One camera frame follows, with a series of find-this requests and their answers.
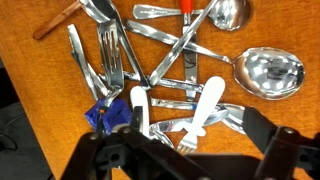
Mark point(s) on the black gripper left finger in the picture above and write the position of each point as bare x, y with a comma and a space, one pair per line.
116, 156

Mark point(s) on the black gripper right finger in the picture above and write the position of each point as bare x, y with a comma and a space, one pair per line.
256, 126

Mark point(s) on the white fork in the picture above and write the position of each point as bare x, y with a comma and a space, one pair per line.
208, 100

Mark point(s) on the large steel serving spoon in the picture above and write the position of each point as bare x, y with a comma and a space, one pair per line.
270, 73

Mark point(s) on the steel cutlery piece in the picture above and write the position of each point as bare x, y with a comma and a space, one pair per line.
173, 83
173, 53

